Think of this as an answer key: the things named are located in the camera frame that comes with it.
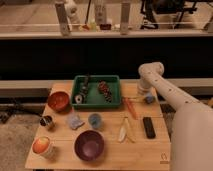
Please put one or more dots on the blue sponge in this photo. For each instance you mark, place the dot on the blue sponge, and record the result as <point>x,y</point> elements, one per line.
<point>149,98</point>

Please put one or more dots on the orange carrot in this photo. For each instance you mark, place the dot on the orange carrot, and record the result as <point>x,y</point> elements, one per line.
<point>130,108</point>

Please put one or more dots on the black remote control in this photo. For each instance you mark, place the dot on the black remote control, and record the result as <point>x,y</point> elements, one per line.
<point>149,129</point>

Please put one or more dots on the red bowl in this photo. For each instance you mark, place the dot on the red bowl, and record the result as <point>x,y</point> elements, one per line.
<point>58,101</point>

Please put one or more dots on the small metal cup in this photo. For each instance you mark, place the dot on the small metal cup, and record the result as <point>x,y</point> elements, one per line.
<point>47,122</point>

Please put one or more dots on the small blue cup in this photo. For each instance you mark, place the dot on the small blue cup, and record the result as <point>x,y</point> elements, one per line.
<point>95,120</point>

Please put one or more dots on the green plastic tray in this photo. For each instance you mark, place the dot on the green plastic tray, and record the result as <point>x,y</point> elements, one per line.
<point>94,99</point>

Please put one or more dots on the white tape roll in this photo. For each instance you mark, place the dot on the white tape roll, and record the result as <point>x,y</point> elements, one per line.
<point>79,99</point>

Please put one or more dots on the red grape bunch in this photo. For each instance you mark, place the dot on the red grape bunch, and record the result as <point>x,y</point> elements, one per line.
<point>104,89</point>

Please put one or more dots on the purple bowl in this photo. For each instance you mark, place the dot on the purple bowl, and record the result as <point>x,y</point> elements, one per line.
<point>89,145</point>

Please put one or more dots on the black tool in tray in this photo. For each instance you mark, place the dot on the black tool in tray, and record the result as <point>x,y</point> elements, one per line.
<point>84,88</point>

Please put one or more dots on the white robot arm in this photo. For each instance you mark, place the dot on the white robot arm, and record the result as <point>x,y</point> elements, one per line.
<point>192,127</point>

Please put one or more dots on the crumpled blue cloth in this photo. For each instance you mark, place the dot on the crumpled blue cloth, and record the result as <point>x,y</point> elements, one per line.
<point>74,122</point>

